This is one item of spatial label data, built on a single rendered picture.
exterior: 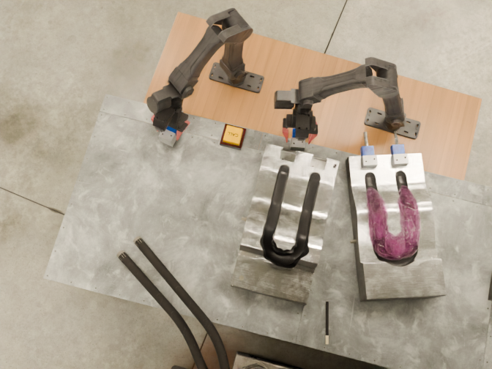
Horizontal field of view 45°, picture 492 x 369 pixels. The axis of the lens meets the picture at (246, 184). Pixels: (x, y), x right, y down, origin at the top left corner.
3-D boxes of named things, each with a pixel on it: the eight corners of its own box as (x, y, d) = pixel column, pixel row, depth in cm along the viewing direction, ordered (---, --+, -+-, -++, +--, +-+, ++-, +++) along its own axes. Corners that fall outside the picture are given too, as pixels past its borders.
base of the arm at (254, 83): (260, 85, 211) (266, 67, 213) (206, 69, 213) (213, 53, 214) (259, 94, 219) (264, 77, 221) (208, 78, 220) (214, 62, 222)
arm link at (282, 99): (274, 116, 198) (277, 102, 187) (274, 93, 200) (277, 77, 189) (307, 117, 199) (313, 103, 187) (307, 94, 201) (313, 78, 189)
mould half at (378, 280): (345, 160, 213) (351, 151, 202) (416, 157, 213) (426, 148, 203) (359, 302, 200) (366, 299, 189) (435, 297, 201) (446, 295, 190)
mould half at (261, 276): (265, 151, 213) (266, 138, 200) (335, 168, 212) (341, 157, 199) (230, 286, 200) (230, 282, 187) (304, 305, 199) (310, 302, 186)
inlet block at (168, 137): (176, 110, 217) (175, 105, 211) (189, 116, 216) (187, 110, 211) (159, 141, 213) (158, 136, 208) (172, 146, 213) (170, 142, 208)
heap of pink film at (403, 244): (361, 187, 204) (366, 181, 197) (412, 185, 205) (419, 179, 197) (369, 262, 197) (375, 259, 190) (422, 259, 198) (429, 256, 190)
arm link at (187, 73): (179, 98, 189) (235, 27, 174) (162, 77, 191) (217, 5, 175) (200, 95, 199) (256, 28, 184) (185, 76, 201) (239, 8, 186)
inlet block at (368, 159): (356, 135, 212) (359, 129, 207) (370, 134, 212) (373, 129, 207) (360, 170, 209) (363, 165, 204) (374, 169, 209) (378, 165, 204)
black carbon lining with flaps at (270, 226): (278, 165, 205) (280, 157, 195) (323, 176, 204) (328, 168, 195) (255, 261, 196) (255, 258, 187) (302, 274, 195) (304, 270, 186)
